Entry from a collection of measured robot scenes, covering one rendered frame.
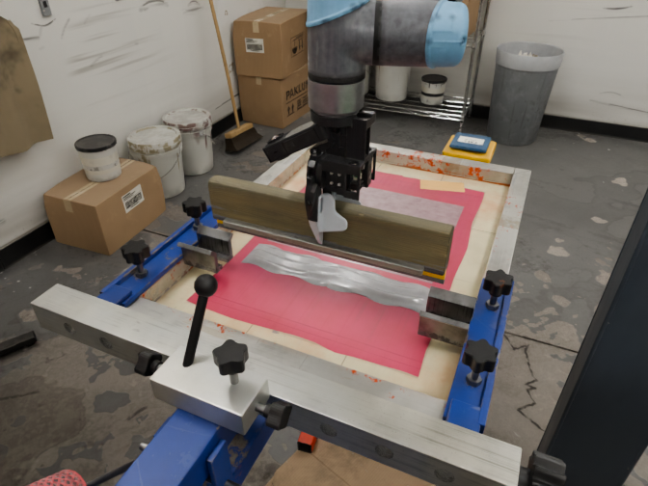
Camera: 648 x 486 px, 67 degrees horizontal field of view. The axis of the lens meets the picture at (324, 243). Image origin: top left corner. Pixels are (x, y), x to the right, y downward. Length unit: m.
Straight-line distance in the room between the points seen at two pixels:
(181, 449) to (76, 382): 1.62
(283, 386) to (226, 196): 0.36
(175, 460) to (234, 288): 0.39
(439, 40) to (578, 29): 3.72
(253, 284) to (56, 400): 1.38
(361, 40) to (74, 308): 0.54
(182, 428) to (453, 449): 0.30
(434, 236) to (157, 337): 0.40
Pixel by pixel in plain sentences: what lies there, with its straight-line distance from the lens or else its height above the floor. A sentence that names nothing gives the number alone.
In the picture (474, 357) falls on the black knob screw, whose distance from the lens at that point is 0.65.
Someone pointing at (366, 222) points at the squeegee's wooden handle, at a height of 1.13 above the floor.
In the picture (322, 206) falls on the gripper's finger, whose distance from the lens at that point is 0.73.
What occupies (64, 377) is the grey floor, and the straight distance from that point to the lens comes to 2.23.
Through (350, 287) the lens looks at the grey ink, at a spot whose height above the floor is 0.96.
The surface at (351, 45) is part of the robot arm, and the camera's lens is 0.63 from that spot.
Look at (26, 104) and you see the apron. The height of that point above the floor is 0.73.
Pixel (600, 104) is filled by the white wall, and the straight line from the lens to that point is 4.47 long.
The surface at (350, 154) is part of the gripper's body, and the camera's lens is 0.69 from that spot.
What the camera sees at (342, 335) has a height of 0.96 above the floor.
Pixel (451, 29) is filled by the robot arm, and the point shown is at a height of 1.40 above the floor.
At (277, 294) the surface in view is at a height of 0.95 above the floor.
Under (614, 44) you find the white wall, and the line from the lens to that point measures 4.36.
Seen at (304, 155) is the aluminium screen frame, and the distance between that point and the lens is 1.30.
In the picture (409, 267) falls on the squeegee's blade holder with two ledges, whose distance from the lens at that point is 0.74.
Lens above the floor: 1.52
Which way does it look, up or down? 35 degrees down
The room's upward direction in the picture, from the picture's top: straight up
